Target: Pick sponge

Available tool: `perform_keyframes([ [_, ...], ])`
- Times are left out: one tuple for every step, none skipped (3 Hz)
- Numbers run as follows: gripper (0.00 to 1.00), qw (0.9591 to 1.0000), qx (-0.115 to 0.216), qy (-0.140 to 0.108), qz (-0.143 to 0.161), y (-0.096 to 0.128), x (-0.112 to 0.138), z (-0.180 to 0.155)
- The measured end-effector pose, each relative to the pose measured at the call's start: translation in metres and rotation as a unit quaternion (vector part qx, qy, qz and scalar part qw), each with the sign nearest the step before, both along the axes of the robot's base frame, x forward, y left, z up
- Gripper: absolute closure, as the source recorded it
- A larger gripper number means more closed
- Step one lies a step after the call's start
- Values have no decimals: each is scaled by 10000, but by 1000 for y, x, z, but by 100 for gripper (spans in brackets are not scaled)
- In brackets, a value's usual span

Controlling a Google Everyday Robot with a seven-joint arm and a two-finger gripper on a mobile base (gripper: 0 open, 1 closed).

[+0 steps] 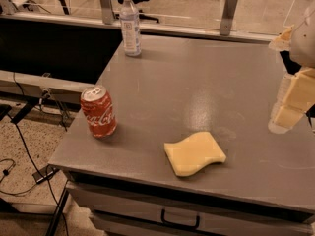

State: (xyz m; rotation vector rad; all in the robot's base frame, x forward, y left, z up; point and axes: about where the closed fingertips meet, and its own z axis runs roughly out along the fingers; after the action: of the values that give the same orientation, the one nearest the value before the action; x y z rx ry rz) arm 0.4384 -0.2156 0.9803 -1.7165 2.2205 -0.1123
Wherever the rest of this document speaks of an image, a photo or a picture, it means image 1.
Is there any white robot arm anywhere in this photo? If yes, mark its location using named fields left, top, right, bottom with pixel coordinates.
left=268, top=2, right=315, bottom=134

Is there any clear plastic water bottle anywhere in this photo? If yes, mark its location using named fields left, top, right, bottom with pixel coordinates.
left=119, top=0, right=141, bottom=56

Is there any black power adapter on floor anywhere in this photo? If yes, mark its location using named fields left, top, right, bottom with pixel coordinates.
left=32, top=166, right=58, bottom=184

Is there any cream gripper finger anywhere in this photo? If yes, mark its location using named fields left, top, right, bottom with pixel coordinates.
left=269, top=26, right=293, bottom=52

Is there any red Coca-Cola can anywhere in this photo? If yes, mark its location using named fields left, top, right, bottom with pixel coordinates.
left=80, top=85, right=117, bottom=138

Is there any left metal window post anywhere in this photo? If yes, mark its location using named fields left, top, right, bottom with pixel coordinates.
left=99, top=0, right=115, bottom=25

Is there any yellow wavy sponge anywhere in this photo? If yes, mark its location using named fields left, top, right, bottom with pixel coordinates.
left=164, top=132, right=226, bottom=177

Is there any grey drawer with black handle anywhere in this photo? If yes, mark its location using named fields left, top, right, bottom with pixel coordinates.
left=67, top=182, right=314, bottom=236

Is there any black table leg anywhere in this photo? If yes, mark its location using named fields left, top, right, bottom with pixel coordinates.
left=45, top=189, right=69, bottom=236

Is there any metal window post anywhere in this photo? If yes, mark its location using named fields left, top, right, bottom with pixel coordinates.
left=99, top=0, right=115, bottom=25
left=220, top=0, right=238, bottom=36

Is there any black floor cable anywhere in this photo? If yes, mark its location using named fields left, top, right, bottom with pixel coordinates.
left=12, top=72, right=70, bottom=236

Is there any right metal window post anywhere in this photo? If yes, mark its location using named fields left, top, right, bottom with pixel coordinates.
left=220, top=0, right=238, bottom=36

